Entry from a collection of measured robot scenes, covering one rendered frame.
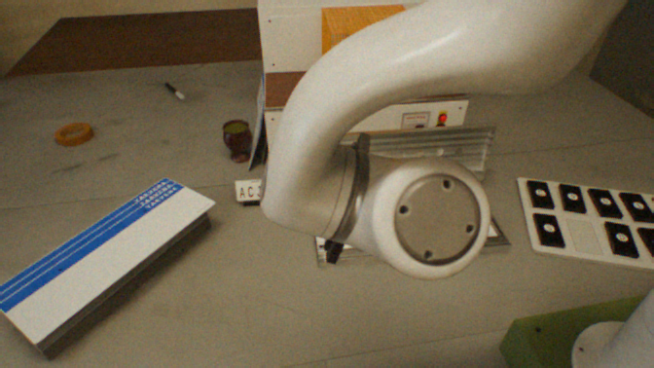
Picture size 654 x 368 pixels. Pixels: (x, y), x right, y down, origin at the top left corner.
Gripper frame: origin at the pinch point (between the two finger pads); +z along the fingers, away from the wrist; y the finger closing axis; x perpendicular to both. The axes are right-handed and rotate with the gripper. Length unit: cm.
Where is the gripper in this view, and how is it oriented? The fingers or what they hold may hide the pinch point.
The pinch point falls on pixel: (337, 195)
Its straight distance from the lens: 57.0
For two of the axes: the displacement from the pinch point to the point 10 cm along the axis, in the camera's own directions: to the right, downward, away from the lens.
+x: 9.5, 2.7, 1.8
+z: -1.8, -0.3, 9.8
